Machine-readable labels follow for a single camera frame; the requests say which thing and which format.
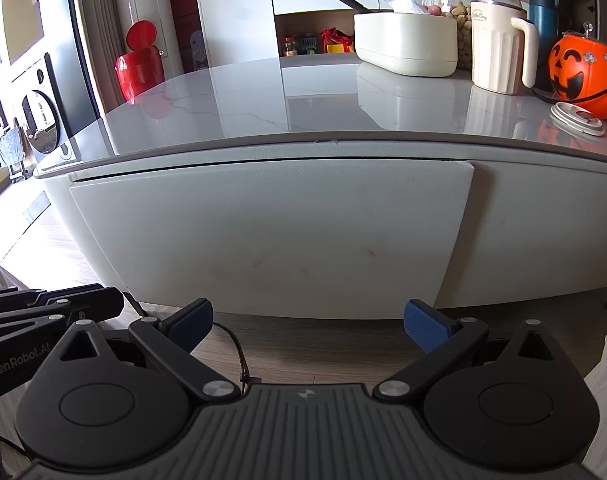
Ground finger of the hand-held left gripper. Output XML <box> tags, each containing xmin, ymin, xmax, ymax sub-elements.
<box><xmin>0</xmin><ymin>286</ymin><xmax>48</xmax><ymax>315</ymax></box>
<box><xmin>0</xmin><ymin>285</ymin><xmax>126</xmax><ymax>343</ymax></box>

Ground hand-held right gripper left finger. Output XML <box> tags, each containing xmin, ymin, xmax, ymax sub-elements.
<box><xmin>58</xmin><ymin>298</ymin><xmax>242</xmax><ymax>404</ymax></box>

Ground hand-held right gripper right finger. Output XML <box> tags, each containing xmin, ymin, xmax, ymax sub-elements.
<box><xmin>375</xmin><ymin>299</ymin><xmax>559</xmax><ymax>404</ymax></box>

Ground wooden tray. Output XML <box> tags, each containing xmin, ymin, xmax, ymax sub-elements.
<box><xmin>68</xmin><ymin>159</ymin><xmax>475</xmax><ymax>320</ymax></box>

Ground silver crinkled bag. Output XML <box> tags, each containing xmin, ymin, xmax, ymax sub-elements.
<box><xmin>0</xmin><ymin>126</ymin><xmax>25</xmax><ymax>167</ymax></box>

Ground white-fronted wooden drawer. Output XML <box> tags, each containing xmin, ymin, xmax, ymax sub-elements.
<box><xmin>433</xmin><ymin>159</ymin><xmax>607</xmax><ymax>310</ymax></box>

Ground white appliance with round door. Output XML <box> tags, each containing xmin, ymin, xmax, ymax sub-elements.
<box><xmin>10</xmin><ymin>52</ymin><xmax>80</xmax><ymax>165</ymax></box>

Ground red lidded trash bin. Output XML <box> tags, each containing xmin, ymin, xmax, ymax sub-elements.
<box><xmin>114</xmin><ymin>20</ymin><xmax>165</xmax><ymax>107</ymax></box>

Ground round white lid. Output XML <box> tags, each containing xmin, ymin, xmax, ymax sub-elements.
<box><xmin>549</xmin><ymin>102</ymin><xmax>607</xmax><ymax>137</ymax></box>

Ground white rectangular container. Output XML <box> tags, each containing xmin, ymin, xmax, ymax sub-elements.
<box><xmin>353</xmin><ymin>11</ymin><xmax>459</xmax><ymax>79</ymax></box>

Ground cream ribbed jug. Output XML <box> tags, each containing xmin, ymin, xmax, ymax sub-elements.
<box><xmin>470</xmin><ymin>0</ymin><xmax>540</xmax><ymax>96</ymax></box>

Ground orange pumpkin bucket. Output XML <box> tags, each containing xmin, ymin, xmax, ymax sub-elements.
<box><xmin>547</xmin><ymin>31</ymin><xmax>607</xmax><ymax>121</ymax></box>

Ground red gift toy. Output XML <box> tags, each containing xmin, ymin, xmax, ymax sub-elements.
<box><xmin>320</xmin><ymin>28</ymin><xmax>355</xmax><ymax>55</ymax></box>

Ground jar of peanuts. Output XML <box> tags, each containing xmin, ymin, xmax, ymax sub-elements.
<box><xmin>449</xmin><ymin>1</ymin><xmax>475</xmax><ymax>72</ymax></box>

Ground teal thermos bottle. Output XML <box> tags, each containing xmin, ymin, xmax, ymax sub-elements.
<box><xmin>527</xmin><ymin>0</ymin><xmax>560</xmax><ymax>89</ymax></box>

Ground black cable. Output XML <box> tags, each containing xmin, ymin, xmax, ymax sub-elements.
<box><xmin>211</xmin><ymin>320</ymin><xmax>252</xmax><ymax>397</ymax></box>

